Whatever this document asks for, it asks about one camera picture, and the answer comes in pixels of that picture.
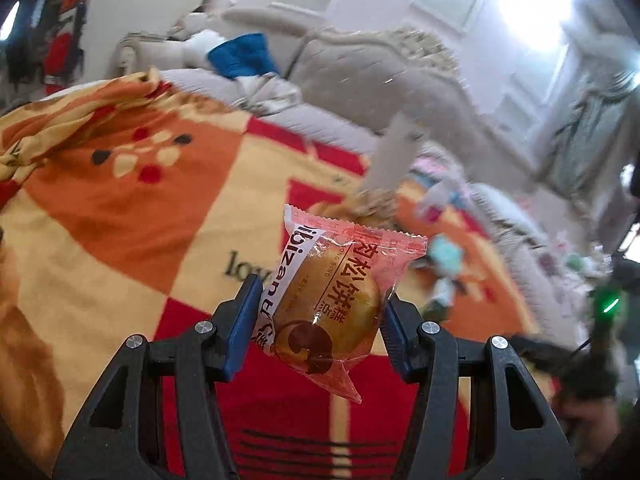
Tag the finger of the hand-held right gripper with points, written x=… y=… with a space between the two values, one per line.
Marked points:
x=537 y=352

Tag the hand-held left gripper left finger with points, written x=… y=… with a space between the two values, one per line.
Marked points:
x=245 y=320

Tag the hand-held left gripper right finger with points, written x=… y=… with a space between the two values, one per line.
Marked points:
x=395 y=330

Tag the pink cake snack packet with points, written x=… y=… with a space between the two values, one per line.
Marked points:
x=325 y=305

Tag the teal small packet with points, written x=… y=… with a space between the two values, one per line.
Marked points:
x=447 y=257

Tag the pink and blue folded blanket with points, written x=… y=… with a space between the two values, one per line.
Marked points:
x=440 y=190

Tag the orange and red printed blanket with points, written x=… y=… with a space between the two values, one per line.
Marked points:
x=125 y=210

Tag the grey-white crumpled cloth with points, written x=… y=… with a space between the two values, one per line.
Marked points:
x=270 y=92

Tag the grey curtain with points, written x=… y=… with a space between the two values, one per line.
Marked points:
x=592 y=130

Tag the beige sofa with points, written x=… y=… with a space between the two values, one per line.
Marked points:
x=360 y=75

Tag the blue cloth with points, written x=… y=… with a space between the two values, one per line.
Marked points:
x=245 y=55

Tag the white cabinet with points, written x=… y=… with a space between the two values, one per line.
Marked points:
x=140 y=15

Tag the red hanging garment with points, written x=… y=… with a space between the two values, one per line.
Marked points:
x=60 y=55

